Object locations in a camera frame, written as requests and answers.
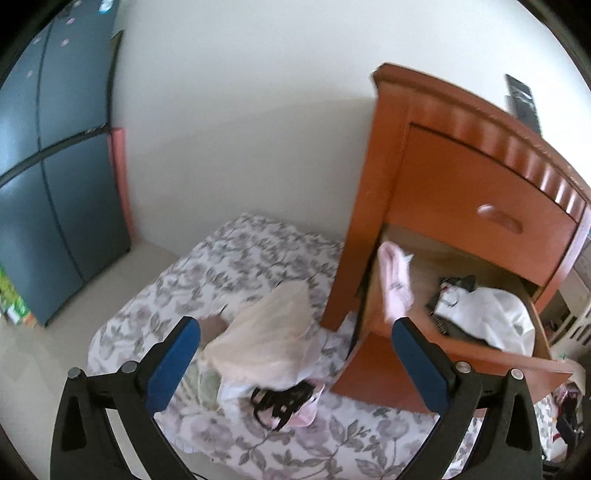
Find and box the grey floral bedsheet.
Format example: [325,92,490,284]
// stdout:
[87,212,485,480]

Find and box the black remote control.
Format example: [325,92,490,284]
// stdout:
[505,74,544,137]

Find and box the white grey lace underwear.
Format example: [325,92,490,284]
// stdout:
[216,377,260,417]

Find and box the dark blue wardrobe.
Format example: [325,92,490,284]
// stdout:
[0,0,133,328]

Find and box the green cardboard box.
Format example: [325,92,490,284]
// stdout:
[0,263,36,326]

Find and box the pale pink printed underwear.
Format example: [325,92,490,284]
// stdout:
[378,241,415,324]

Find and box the dark grey underwear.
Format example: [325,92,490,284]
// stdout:
[425,274,491,345]

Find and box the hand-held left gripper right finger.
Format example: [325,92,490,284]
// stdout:
[392,318,543,480]

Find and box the closed wooden drawer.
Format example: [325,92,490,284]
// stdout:
[388,124,581,287]

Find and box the light blue lace underwear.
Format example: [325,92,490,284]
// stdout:
[178,355,223,407]

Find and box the pale beige sheer underwear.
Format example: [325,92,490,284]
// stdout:
[202,279,325,391]

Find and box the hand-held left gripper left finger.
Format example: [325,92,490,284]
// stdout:
[50,316,201,480]

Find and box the white cutout shelf rack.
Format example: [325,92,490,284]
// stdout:
[545,268,591,361]

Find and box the wooden drawer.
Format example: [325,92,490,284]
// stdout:
[388,124,581,287]
[331,224,576,416]

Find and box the black strappy underwear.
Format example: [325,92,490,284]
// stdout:
[249,381,324,432]

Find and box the plain white underwear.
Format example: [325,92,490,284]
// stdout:
[434,286,536,356]

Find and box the wooden nightstand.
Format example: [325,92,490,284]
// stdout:
[321,64,591,333]

